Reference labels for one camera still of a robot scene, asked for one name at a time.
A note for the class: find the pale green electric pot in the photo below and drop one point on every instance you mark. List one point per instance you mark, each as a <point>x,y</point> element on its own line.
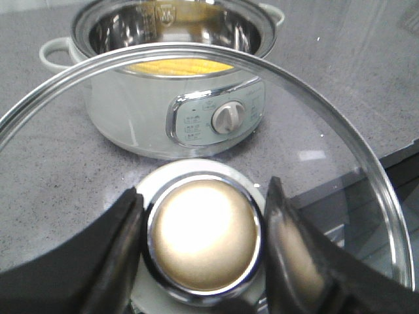
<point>171,116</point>

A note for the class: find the yellow corn cob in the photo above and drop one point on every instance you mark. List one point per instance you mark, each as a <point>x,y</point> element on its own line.
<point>180,67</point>

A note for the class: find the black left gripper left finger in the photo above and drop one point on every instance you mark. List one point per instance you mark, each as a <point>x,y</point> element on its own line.
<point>93,272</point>

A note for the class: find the glass pot lid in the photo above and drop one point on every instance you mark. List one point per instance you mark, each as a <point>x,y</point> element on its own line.
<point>203,226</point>

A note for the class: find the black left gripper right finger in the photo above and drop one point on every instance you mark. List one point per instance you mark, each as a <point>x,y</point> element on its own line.
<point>307,273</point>

